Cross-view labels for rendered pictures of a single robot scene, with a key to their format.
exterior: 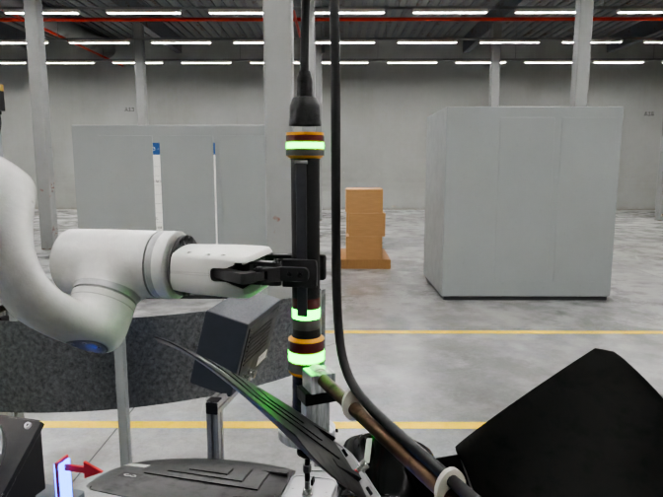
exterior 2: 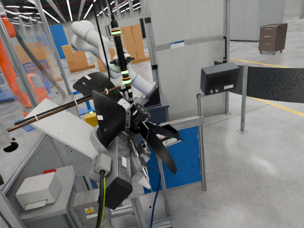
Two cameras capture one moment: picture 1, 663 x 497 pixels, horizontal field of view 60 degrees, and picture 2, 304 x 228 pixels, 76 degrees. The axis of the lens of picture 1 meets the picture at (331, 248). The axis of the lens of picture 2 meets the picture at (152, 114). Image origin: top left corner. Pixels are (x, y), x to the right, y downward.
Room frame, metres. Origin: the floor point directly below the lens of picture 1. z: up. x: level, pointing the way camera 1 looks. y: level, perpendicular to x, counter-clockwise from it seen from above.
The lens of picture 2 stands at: (0.47, -0.99, 1.64)
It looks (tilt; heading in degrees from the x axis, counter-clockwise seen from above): 25 degrees down; 74
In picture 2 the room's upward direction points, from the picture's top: 10 degrees counter-clockwise
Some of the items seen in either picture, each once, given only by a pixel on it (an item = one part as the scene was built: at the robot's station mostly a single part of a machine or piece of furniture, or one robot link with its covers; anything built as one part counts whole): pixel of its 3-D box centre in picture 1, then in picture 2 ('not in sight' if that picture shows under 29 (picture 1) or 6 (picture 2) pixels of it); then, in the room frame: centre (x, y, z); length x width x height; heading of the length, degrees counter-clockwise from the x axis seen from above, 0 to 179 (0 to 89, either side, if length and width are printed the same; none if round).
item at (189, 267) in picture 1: (219, 266); (121, 59); (0.68, 0.14, 1.47); 0.11 x 0.10 x 0.07; 78
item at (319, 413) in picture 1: (310, 400); (127, 91); (0.65, 0.03, 1.31); 0.09 x 0.07 x 0.10; 23
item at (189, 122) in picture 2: not in sight; (150, 130); (0.84, 0.36, 0.82); 0.90 x 0.04 x 0.08; 168
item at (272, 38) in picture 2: not in sight; (272, 39); (6.57, 4.09, 0.45); 0.68 x 0.47 x 0.90; 93
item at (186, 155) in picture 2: not in sight; (157, 164); (0.84, 0.36, 0.45); 0.82 x 0.02 x 0.66; 168
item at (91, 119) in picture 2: not in sight; (97, 119); (0.45, 0.44, 1.02); 0.16 x 0.10 x 0.11; 168
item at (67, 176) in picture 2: not in sight; (54, 189); (0.10, 0.03, 0.85); 0.36 x 0.24 x 0.03; 78
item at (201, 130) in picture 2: not in sight; (202, 159); (1.26, 0.27, 0.39); 0.04 x 0.04 x 0.78; 78
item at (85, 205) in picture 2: not in sight; (93, 210); (0.29, -0.12, 0.73); 0.15 x 0.09 x 0.22; 168
